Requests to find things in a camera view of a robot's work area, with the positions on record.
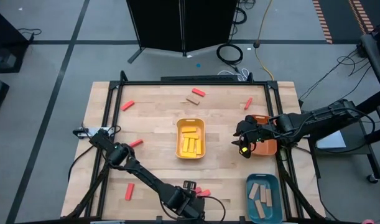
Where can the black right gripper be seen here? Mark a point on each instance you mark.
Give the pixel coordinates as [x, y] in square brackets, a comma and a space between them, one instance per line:
[255, 130]

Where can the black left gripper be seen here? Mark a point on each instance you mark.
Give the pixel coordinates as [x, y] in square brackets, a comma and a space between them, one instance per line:
[186, 202]

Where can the red rectangular block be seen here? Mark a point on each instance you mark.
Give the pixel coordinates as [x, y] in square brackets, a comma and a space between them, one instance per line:
[248, 103]
[198, 189]
[129, 191]
[136, 143]
[127, 105]
[198, 92]
[206, 193]

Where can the yellow plastic bin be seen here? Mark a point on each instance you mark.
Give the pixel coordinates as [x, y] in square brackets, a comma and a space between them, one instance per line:
[202, 127]

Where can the plain wooden block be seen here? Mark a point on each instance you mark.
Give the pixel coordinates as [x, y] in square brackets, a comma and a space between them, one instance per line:
[253, 191]
[263, 193]
[269, 198]
[192, 99]
[260, 209]

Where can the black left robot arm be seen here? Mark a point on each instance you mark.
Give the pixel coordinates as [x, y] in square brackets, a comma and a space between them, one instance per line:
[146, 177]

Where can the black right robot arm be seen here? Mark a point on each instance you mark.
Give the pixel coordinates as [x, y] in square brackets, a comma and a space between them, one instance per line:
[317, 119]

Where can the orange plastic bin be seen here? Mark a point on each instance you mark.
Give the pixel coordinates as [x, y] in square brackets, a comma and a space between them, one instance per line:
[267, 147]

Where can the long black bar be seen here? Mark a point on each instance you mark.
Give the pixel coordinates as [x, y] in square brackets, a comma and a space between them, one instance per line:
[192, 78]

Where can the blue plastic bin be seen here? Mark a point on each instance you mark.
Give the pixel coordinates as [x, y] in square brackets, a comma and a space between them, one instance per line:
[273, 214]

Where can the white sheet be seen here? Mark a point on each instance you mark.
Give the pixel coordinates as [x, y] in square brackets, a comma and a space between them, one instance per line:
[332, 141]

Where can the black rolling cart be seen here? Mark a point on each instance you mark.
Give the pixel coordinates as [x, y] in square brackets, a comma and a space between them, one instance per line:
[360, 137]

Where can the black folding partition screen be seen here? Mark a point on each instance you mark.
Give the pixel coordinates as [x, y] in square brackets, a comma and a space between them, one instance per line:
[158, 25]

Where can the pink object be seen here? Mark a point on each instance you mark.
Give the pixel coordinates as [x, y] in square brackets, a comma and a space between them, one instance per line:
[368, 222]

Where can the black desk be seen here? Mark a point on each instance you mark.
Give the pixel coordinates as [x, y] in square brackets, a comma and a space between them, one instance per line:
[376, 62]

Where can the black cabinet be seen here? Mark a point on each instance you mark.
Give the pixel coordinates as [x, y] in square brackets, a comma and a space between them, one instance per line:
[6, 31]

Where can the black aluminium table frame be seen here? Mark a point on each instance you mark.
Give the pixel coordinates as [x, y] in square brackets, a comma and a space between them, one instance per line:
[192, 83]

